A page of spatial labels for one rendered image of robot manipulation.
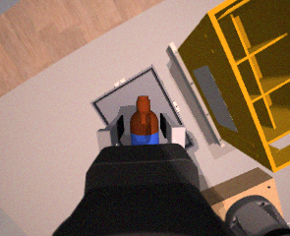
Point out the yellow open-top crate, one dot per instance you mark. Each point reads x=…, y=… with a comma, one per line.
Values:
x=229, y=92

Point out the brown glass bottle with blue label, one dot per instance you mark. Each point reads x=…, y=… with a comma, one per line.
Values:
x=144, y=124

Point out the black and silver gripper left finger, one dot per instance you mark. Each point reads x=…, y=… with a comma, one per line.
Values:
x=109, y=136

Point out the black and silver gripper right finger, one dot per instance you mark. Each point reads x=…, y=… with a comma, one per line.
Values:
x=175, y=134

